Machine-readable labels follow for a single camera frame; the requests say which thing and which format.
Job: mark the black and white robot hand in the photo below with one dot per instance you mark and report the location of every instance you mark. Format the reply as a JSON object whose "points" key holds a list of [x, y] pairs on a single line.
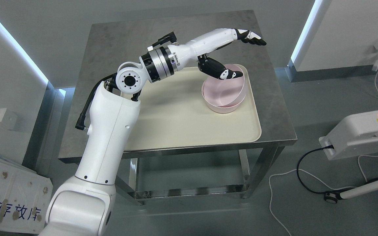
{"points": [[196, 49]]}

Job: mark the pink bowl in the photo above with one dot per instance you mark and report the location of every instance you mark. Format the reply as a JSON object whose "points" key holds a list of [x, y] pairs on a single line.
{"points": [[223, 97], [233, 67]]}

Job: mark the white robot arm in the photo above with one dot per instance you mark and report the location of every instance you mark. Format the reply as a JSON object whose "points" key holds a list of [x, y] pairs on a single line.
{"points": [[82, 205]]}

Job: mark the cream plastic tray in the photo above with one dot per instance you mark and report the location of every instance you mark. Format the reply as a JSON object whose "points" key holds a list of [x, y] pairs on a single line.
{"points": [[174, 114]]}

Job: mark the stainless steel table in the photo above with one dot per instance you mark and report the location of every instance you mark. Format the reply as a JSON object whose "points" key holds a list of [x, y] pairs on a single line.
{"points": [[112, 44]]}

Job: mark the white device with warning label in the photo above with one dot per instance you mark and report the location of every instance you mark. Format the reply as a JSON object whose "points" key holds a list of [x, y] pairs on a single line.
{"points": [[355, 135]]}

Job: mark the white stand leg with caster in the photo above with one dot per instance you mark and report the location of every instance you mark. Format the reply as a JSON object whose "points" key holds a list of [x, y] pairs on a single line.
{"points": [[334, 197]]}

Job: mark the white sign board blue letters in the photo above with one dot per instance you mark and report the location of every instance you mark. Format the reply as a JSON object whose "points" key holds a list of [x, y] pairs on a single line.
{"points": [[24, 198]]}

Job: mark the white wall socket box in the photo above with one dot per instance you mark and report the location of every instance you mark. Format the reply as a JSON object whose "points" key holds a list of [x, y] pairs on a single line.
{"points": [[8, 119]]}

